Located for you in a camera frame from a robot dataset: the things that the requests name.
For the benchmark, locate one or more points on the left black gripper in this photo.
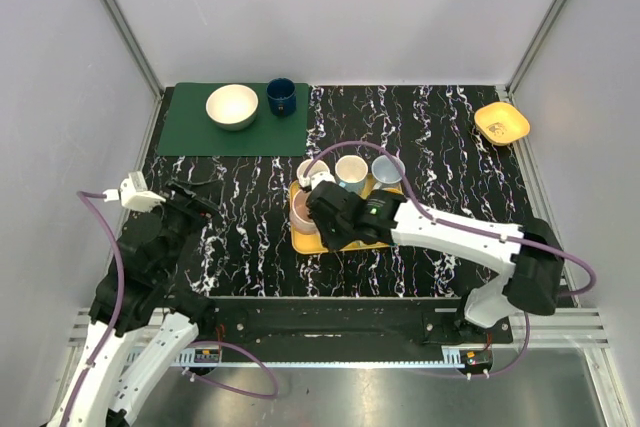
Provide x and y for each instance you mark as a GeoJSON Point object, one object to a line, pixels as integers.
{"type": "Point", "coordinates": [185, 202]}

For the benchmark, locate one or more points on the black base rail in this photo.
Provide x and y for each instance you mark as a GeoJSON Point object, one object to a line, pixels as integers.
{"type": "Point", "coordinates": [425, 321]}

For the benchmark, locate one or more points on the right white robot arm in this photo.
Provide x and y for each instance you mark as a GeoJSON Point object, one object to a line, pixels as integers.
{"type": "Point", "coordinates": [526, 263]}

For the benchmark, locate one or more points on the pink mug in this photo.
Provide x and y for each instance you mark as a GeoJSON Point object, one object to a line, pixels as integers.
{"type": "Point", "coordinates": [299, 214]}

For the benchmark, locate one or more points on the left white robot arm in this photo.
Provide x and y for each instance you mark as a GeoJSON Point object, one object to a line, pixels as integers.
{"type": "Point", "coordinates": [137, 325]}

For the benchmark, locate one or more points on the clear glass mug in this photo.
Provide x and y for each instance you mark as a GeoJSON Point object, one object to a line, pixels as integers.
{"type": "Point", "coordinates": [307, 169]}

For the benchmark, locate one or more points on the white footed mug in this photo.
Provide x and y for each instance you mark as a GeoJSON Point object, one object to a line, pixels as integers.
{"type": "Point", "coordinates": [387, 173]}

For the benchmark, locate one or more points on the orange square dish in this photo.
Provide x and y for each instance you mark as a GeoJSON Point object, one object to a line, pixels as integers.
{"type": "Point", "coordinates": [501, 123]}

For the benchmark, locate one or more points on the cream bowl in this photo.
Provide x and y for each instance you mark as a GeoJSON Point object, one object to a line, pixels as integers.
{"type": "Point", "coordinates": [232, 107]}

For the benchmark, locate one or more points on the dark green mat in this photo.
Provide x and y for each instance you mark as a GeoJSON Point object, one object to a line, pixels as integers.
{"type": "Point", "coordinates": [188, 130]}

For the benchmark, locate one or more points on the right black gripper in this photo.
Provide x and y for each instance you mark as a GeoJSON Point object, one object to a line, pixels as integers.
{"type": "Point", "coordinates": [334, 242]}

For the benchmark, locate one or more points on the orange rectangular tray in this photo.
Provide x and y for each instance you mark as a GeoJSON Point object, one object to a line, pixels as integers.
{"type": "Point", "coordinates": [310, 244]}

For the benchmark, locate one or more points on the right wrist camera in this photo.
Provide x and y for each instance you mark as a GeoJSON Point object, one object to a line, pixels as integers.
{"type": "Point", "coordinates": [320, 179]}

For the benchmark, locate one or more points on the dark blue mug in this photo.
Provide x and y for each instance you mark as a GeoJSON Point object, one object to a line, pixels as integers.
{"type": "Point", "coordinates": [281, 96]}

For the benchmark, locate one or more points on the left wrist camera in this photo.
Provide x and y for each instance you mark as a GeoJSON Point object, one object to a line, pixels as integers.
{"type": "Point", "coordinates": [133, 194]}

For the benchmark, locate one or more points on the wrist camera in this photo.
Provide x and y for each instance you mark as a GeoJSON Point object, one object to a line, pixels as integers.
{"type": "Point", "coordinates": [320, 179]}
{"type": "Point", "coordinates": [133, 194]}

